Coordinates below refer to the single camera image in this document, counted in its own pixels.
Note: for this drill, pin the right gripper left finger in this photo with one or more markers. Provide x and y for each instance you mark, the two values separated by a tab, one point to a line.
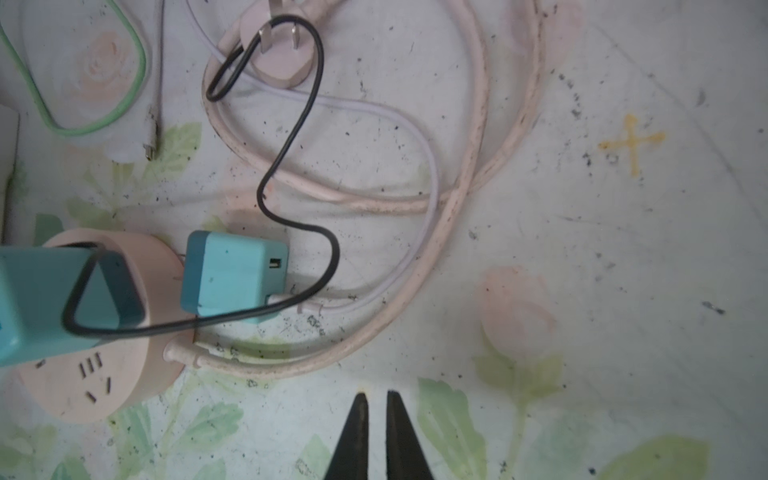
351	455

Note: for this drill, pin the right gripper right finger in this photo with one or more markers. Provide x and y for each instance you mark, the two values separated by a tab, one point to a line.
404	456

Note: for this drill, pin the teal adapter with white cable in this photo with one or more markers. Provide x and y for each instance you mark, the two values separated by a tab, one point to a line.
224	272

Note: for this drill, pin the round pink socket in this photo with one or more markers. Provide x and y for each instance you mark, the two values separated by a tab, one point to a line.
127	365

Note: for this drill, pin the teal adapter with black cable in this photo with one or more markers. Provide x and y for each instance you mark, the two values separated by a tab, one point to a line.
36	283

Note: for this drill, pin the pink three-pin plug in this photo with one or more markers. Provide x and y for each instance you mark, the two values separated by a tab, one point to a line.
285	61

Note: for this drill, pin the white blue power strip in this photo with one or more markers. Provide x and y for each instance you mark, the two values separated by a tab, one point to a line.
9	126

